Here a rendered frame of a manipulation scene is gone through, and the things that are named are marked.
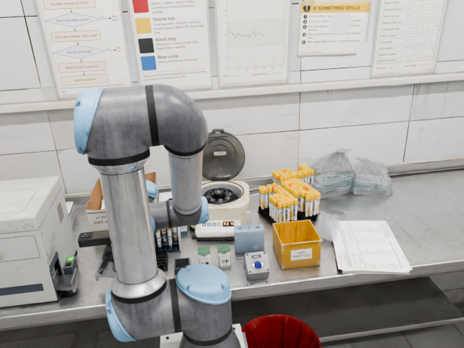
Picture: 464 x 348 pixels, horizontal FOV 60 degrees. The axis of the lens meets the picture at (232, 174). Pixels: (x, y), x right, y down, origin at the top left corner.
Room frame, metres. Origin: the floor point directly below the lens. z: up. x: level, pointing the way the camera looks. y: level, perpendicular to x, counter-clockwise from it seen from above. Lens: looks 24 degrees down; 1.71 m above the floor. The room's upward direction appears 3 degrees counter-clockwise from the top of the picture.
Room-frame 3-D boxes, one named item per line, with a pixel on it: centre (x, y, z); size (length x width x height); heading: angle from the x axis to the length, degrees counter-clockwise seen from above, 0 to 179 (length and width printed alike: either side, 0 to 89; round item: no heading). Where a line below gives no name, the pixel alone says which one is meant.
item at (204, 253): (1.09, 0.10, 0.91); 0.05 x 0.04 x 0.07; 7
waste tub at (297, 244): (1.13, -0.20, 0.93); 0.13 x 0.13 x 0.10; 6
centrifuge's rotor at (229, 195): (1.41, 0.06, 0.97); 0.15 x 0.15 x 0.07
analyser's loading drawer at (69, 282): (0.99, 0.60, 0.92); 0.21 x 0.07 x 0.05; 97
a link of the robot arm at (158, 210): (0.94, 0.23, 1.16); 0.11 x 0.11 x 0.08; 11
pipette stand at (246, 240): (1.17, -0.05, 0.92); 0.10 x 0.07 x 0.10; 92
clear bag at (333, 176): (1.63, -0.43, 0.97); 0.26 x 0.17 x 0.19; 111
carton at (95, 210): (1.41, 0.42, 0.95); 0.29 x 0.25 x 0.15; 7
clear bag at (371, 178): (1.62, -0.61, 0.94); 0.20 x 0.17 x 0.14; 71
